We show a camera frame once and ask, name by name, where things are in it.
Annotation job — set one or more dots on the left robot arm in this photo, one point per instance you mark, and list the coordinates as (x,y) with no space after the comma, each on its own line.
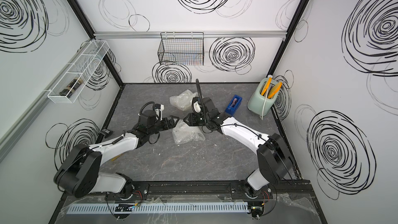
(80,175)

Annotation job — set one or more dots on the white slotted cable duct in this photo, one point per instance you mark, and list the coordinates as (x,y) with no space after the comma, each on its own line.
(158,208)

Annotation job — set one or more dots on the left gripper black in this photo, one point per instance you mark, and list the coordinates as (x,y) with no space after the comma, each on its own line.
(170,120)

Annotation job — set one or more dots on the mint green toaster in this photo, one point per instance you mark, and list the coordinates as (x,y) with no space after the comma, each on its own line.
(259,104)

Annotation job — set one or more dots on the blue tape dispenser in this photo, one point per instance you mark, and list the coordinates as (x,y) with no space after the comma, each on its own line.
(231,109)

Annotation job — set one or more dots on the horizontal aluminium wall rail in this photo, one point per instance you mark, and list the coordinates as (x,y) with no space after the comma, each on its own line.
(189,34)

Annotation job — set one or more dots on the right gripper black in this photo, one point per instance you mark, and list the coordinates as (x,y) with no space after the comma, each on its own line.
(192,118)

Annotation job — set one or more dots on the black wire wall basket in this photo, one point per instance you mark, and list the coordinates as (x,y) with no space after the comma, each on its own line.
(185,51)

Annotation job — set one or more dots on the white wire wall shelf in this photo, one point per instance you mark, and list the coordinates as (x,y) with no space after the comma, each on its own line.
(90,67)

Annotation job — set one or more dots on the left wall aluminium rail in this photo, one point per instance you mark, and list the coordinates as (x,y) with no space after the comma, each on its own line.
(23,123)

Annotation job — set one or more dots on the dark bottle in shelf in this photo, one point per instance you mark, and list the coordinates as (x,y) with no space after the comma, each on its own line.
(70,89)

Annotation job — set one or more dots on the small black box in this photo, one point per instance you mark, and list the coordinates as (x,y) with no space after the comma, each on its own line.
(106,133)

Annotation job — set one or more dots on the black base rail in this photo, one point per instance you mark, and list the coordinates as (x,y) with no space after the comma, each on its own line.
(231,189)

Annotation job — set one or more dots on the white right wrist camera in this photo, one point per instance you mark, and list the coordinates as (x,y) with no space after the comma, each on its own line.
(195,104)

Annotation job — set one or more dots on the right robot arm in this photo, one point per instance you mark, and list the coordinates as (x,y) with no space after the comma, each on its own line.
(275,160)

